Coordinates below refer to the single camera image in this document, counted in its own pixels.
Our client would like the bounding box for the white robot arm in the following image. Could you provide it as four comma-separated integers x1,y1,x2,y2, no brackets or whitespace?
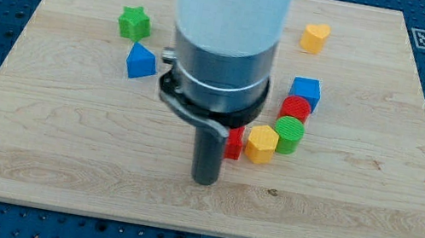
173,0,291,113

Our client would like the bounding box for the red star block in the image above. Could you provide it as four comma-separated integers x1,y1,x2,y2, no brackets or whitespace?
224,126,245,160

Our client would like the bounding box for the green star block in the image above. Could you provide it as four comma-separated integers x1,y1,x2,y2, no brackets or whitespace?
118,6,151,42

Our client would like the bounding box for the blue triangle block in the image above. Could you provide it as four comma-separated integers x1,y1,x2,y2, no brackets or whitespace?
126,43,157,78

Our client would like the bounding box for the yellow heart block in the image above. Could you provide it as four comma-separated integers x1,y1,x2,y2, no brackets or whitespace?
299,23,331,54

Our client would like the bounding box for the yellow hexagon block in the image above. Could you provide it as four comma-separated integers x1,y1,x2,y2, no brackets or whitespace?
244,125,279,164

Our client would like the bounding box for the red cylinder block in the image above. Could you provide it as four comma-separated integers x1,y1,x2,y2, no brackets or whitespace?
278,95,311,123

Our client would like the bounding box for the green cylinder block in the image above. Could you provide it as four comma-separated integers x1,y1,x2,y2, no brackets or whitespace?
274,116,305,154

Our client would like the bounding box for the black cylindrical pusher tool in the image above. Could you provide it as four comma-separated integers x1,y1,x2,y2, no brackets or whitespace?
191,127,226,186

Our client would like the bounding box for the wooden board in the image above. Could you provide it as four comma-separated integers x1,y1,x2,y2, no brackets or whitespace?
0,0,425,238

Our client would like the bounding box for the black clamp ring with lever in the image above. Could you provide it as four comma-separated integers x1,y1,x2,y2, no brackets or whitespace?
149,47,274,147

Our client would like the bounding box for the blue cube block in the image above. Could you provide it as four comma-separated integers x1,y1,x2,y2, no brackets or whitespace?
288,76,321,113

